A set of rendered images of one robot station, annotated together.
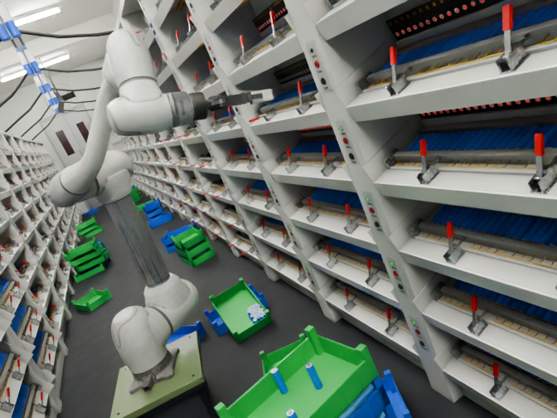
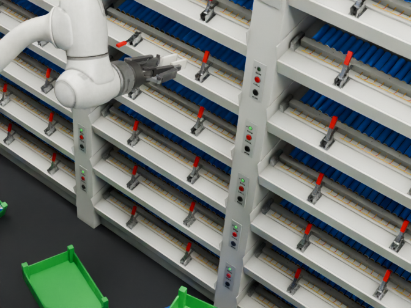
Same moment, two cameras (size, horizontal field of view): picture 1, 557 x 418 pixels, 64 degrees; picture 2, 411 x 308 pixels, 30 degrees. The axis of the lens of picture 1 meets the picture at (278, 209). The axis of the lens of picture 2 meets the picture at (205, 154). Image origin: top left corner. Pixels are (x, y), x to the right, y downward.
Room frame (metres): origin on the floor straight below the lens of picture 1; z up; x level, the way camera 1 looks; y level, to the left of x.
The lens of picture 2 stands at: (-0.20, 0.88, 2.23)
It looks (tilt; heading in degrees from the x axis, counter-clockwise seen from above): 40 degrees down; 324
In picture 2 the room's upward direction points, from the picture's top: 6 degrees clockwise
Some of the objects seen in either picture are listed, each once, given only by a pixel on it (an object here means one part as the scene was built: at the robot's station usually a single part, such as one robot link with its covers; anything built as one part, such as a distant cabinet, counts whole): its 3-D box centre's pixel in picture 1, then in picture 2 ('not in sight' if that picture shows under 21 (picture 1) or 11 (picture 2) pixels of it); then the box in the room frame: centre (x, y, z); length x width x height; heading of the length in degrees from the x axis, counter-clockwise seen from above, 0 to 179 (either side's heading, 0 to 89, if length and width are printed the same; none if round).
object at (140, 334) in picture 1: (138, 335); not in sight; (1.57, 0.69, 0.39); 0.18 x 0.16 x 0.22; 141
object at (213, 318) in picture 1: (235, 308); not in sight; (2.19, 0.43, 0.04); 0.30 x 0.20 x 0.08; 108
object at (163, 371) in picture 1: (152, 368); not in sight; (1.54, 0.70, 0.26); 0.22 x 0.18 x 0.06; 178
